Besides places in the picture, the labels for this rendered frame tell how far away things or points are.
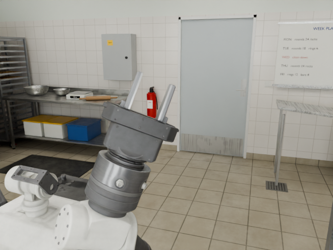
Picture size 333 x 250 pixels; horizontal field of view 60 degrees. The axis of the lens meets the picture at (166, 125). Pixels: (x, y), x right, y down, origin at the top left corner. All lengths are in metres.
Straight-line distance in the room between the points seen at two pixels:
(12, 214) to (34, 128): 4.40
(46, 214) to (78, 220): 0.35
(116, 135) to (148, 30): 4.25
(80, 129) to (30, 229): 3.94
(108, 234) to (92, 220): 0.04
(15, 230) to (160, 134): 0.48
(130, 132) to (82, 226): 0.16
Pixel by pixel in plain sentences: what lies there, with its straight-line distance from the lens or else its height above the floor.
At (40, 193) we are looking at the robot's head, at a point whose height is 1.31.
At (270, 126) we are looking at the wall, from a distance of 4.48.
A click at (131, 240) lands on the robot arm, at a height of 1.33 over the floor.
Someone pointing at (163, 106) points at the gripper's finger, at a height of 1.55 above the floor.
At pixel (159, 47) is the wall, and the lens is 4.58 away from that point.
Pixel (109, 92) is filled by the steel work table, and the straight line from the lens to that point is 4.92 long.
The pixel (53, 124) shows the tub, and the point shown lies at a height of 0.46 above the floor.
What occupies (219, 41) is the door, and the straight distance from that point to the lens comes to 4.41.
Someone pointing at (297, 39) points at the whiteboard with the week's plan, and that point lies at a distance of 4.35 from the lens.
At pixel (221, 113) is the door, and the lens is 4.50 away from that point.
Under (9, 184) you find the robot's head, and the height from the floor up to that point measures 1.32.
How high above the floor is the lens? 1.63
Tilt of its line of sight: 15 degrees down
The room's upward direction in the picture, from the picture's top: straight up
